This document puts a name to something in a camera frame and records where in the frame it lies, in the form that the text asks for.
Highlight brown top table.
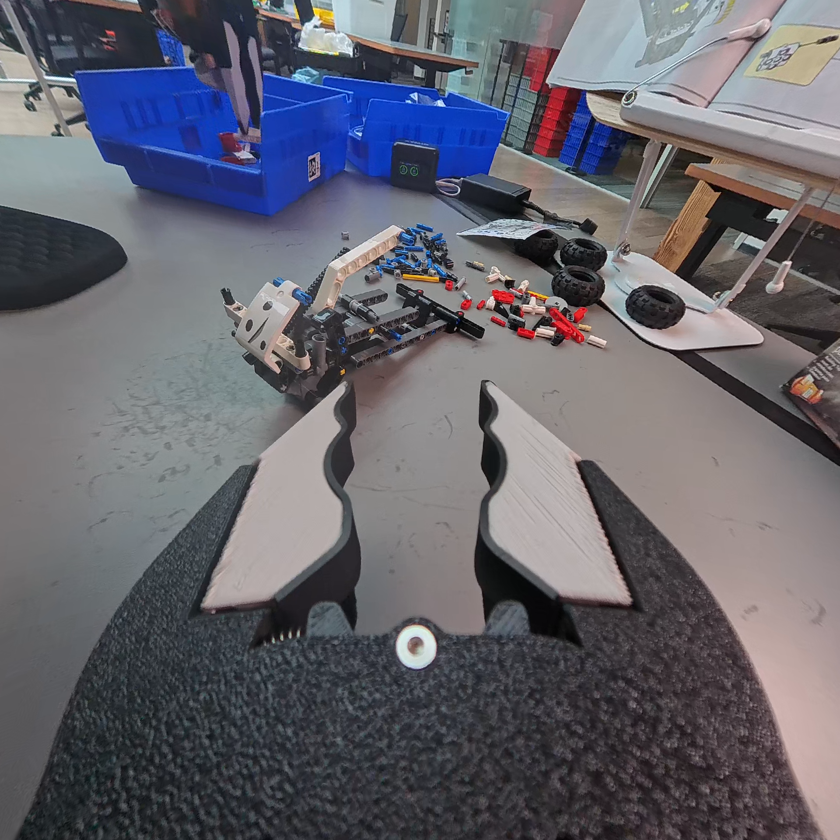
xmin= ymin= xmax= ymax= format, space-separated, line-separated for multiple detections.
xmin=259 ymin=7 xmax=480 ymax=73

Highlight blue plastic bin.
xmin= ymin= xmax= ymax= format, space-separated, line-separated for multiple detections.
xmin=322 ymin=75 xmax=511 ymax=179

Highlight blue bin with square tag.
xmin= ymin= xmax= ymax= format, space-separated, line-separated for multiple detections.
xmin=74 ymin=66 xmax=350 ymax=217

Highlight white booklet stand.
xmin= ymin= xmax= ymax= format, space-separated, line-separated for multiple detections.
xmin=600 ymin=20 xmax=840 ymax=350

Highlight grey desk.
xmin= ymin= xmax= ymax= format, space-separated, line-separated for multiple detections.
xmin=0 ymin=134 xmax=840 ymax=840

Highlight loose toy parts in bin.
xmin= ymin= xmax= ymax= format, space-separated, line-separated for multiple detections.
xmin=217 ymin=131 xmax=260 ymax=165

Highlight white plastic bag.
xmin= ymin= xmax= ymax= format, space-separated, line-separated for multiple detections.
xmin=297 ymin=16 xmax=355 ymax=53

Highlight white spotted toy panel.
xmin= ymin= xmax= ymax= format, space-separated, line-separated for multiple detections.
xmin=233 ymin=279 xmax=303 ymax=368

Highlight white storage container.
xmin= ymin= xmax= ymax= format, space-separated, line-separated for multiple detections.
xmin=331 ymin=0 xmax=398 ymax=40

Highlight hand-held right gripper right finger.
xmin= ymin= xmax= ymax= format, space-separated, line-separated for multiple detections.
xmin=478 ymin=379 xmax=634 ymax=608

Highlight sticker sheet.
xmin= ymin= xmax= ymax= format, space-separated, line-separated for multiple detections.
xmin=457 ymin=218 xmax=559 ymax=240

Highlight black oval pad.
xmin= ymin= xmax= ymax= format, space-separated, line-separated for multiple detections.
xmin=0 ymin=205 xmax=129 ymax=312

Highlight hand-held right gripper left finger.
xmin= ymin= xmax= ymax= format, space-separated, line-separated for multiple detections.
xmin=200 ymin=381 xmax=362 ymax=614

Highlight wooden side table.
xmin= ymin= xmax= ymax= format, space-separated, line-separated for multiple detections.
xmin=586 ymin=92 xmax=840 ymax=283

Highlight toy truck box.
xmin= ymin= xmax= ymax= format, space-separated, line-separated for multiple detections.
xmin=781 ymin=344 xmax=840 ymax=448

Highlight stack of red blue crates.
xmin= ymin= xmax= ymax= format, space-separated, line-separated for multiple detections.
xmin=499 ymin=39 xmax=634 ymax=177

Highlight black toy tire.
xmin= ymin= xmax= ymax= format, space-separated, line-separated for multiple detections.
xmin=560 ymin=238 xmax=608 ymax=271
xmin=625 ymin=284 xmax=686 ymax=330
xmin=551 ymin=266 xmax=606 ymax=307
xmin=514 ymin=230 xmax=560 ymax=262

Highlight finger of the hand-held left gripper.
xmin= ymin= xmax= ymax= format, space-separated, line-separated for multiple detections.
xmin=220 ymin=20 xmax=250 ymax=132
xmin=246 ymin=26 xmax=266 ymax=140

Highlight black power adapter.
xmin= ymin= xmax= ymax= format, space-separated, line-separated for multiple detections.
xmin=459 ymin=172 xmax=532 ymax=204

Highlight black office chair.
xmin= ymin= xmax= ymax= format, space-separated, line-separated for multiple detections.
xmin=23 ymin=0 xmax=165 ymax=112

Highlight grey black toy chassis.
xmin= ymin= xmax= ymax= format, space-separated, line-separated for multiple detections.
xmin=221 ymin=225 xmax=487 ymax=401

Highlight black adapter cable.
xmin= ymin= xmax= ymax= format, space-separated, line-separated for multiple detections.
xmin=525 ymin=200 xmax=599 ymax=235

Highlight pile of red white pieces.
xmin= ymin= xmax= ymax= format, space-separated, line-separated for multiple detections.
xmin=457 ymin=266 xmax=608 ymax=347

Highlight instruction booklet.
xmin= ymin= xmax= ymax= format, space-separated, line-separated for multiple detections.
xmin=546 ymin=0 xmax=840 ymax=132

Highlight pile of blue black pins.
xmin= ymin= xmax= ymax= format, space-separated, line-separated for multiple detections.
xmin=367 ymin=223 xmax=460 ymax=283

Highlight black power bank green display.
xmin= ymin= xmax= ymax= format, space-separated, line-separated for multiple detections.
xmin=391 ymin=141 xmax=439 ymax=193

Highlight person's left hand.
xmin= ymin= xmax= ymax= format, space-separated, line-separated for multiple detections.
xmin=154 ymin=0 xmax=221 ymax=73

